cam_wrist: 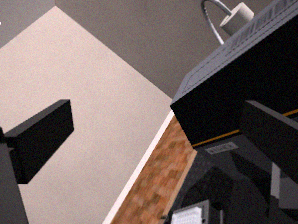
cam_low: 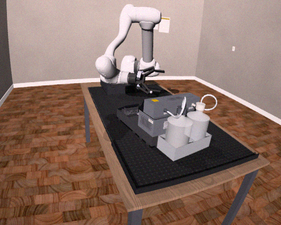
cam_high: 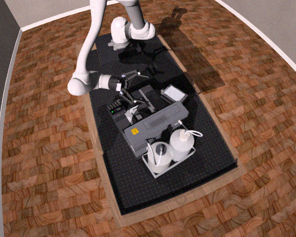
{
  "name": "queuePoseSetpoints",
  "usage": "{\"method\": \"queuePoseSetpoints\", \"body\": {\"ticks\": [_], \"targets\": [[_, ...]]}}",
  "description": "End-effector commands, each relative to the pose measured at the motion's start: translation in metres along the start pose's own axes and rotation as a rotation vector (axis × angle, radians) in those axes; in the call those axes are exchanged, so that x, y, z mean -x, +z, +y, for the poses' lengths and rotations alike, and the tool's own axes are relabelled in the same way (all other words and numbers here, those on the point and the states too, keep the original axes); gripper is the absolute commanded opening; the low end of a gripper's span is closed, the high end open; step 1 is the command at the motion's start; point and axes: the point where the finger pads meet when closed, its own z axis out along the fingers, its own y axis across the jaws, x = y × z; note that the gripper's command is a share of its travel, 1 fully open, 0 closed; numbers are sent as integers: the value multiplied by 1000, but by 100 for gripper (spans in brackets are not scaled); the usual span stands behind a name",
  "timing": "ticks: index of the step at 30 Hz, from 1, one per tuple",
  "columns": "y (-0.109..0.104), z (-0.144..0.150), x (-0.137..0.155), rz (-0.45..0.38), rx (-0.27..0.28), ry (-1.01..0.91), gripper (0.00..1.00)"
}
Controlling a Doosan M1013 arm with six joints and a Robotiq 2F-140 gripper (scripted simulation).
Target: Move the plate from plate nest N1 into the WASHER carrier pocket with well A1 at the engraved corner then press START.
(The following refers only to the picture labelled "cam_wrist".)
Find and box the white multi-well plate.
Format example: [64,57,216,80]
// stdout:
[171,207,202,224]

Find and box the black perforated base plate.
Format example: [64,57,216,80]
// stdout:
[163,152,234,224]

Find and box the white curved hose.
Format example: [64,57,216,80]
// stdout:
[200,0,232,45]

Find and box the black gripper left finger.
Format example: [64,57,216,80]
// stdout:
[0,99,74,224]

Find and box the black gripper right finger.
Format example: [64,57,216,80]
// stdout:
[239,101,298,184]

